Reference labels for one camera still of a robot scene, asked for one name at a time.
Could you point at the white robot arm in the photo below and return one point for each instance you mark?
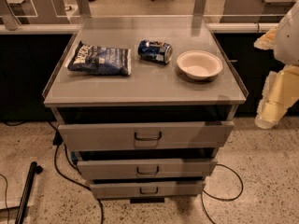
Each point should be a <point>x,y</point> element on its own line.
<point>286,49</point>

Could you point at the grey background desk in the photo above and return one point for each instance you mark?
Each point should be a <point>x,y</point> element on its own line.
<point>255,11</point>
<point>38,11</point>

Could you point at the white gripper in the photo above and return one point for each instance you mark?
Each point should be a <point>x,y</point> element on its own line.
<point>288,40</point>

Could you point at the grey top drawer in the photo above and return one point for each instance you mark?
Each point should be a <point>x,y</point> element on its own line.
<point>131,136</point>

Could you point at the grey background desk left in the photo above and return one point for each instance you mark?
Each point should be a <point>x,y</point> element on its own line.
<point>38,11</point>

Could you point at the black pole on floor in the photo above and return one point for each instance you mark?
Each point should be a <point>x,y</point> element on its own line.
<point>34,169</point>

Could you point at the blue soda can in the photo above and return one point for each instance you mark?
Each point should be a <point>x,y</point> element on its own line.
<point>155,51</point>

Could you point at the grey drawer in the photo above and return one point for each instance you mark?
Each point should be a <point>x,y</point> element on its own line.
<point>151,168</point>
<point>131,136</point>
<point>145,190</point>

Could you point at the white bowl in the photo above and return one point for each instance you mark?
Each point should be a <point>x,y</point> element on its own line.
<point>199,65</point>

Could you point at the blue chip bag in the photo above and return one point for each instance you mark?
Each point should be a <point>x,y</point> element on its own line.
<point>101,61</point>

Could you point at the grey bottom drawer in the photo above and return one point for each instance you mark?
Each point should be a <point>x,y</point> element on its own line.
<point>145,190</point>

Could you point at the grey drawer cabinet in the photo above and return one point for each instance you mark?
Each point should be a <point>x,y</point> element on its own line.
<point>152,93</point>

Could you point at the grey background desk right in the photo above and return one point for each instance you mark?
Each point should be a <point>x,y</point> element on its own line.
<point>255,11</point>

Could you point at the grey middle drawer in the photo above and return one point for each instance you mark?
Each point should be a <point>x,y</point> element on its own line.
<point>151,168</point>

